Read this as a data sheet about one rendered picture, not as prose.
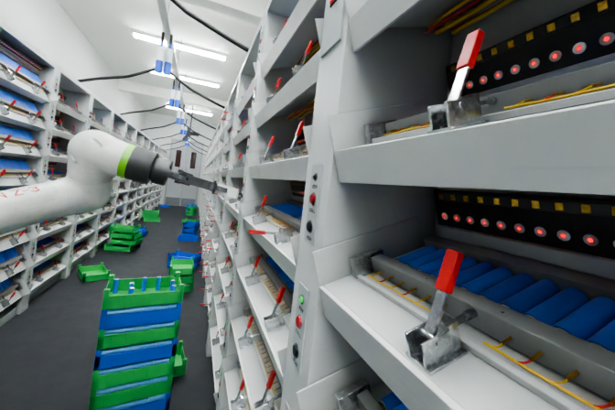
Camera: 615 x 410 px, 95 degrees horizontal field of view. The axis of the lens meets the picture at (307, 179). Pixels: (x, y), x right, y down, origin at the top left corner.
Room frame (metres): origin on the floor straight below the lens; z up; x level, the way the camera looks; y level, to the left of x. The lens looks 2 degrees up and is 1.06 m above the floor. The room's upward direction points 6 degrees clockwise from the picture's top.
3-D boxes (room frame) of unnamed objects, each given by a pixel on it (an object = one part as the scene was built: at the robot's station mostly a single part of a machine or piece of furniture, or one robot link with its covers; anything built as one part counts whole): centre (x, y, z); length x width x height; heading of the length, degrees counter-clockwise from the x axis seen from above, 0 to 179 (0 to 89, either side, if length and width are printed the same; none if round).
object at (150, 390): (1.31, 0.68, 0.12); 0.30 x 0.20 x 0.08; 120
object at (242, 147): (1.78, 0.40, 0.87); 0.20 x 0.09 x 1.74; 111
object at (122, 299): (1.31, 0.68, 0.52); 0.30 x 0.20 x 0.08; 120
